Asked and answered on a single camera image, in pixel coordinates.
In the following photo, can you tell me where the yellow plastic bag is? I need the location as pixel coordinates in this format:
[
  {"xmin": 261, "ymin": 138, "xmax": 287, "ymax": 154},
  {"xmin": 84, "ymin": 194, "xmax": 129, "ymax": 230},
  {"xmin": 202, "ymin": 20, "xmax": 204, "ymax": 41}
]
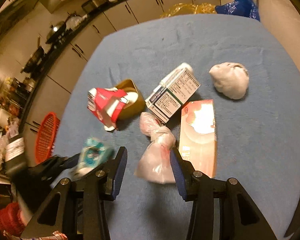
[{"xmin": 160, "ymin": 3, "xmax": 217, "ymax": 18}]

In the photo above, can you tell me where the white small carton box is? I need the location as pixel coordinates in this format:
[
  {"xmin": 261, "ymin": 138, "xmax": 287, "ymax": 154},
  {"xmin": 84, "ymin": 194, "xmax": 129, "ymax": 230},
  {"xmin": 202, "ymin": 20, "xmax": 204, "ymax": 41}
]
[{"xmin": 5, "ymin": 136, "xmax": 25, "ymax": 162}]

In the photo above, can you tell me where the blue plastic bag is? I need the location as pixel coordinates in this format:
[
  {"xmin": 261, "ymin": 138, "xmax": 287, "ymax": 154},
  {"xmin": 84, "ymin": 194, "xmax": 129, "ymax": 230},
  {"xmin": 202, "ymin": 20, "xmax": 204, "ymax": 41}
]
[{"xmin": 215, "ymin": 0, "xmax": 261, "ymax": 22}]

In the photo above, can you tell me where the black frying pan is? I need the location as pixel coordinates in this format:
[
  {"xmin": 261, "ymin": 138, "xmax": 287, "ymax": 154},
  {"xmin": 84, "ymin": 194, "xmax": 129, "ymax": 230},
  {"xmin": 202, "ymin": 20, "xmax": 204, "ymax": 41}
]
[{"xmin": 20, "ymin": 36, "xmax": 44, "ymax": 74}]

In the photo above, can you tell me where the white medicine box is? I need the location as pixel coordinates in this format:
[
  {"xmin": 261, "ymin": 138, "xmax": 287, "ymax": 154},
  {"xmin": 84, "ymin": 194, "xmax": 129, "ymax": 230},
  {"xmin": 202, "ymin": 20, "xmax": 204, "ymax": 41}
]
[{"xmin": 145, "ymin": 69, "xmax": 200, "ymax": 124}]

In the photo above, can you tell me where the red plastic mesh basket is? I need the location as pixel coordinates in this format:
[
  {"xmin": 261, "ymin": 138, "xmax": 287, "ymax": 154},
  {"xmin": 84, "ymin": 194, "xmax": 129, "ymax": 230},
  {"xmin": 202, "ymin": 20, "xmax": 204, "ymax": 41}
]
[{"xmin": 34, "ymin": 112, "xmax": 60, "ymax": 164}]

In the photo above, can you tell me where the crumpled white paper ball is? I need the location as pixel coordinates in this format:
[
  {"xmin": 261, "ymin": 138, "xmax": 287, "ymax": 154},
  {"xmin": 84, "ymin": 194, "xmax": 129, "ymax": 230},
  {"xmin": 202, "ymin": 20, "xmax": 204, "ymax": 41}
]
[{"xmin": 209, "ymin": 62, "xmax": 249, "ymax": 100}]

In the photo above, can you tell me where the pink plastic bag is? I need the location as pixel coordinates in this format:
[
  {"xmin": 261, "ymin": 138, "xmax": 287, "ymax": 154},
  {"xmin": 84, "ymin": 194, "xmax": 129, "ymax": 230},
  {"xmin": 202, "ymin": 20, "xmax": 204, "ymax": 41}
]
[{"xmin": 134, "ymin": 112, "xmax": 175, "ymax": 184}]

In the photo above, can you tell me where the white electric kettle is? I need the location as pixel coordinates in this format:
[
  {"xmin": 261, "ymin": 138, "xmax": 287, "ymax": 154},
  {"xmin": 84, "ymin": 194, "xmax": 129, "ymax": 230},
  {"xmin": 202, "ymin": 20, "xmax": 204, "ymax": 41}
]
[{"xmin": 0, "ymin": 104, "xmax": 12, "ymax": 131}]

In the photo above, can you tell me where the red white torn carton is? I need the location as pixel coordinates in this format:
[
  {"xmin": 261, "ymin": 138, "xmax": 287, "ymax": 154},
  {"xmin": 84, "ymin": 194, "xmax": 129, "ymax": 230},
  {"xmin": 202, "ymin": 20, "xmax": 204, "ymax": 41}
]
[{"xmin": 87, "ymin": 87, "xmax": 129, "ymax": 132}]

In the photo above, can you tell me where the teal white wrapper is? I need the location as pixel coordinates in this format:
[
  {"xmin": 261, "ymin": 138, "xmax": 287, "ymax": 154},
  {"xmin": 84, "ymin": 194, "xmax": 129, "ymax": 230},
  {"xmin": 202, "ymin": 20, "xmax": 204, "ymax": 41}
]
[{"xmin": 71, "ymin": 137, "xmax": 114, "ymax": 180}]

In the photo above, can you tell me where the blue table cloth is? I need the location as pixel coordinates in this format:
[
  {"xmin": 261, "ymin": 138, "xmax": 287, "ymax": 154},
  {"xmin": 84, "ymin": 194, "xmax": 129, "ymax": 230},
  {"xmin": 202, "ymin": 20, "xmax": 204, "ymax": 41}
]
[{"xmin": 55, "ymin": 14, "xmax": 300, "ymax": 239}]

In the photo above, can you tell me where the orange paper box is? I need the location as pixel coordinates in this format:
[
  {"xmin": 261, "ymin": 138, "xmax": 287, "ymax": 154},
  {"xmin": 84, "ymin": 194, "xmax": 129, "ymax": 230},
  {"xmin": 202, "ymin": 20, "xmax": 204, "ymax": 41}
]
[{"xmin": 179, "ymin": 99, "xmax": 217, "ymax": 178}]

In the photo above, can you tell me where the black wok with lid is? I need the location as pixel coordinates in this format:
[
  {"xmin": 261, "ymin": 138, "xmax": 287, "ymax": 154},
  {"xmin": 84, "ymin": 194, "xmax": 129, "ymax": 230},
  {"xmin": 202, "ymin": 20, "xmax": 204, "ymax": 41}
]
[{"xmin": 45, "ymin": 21, "xmax": 66, "ymax": 44}]

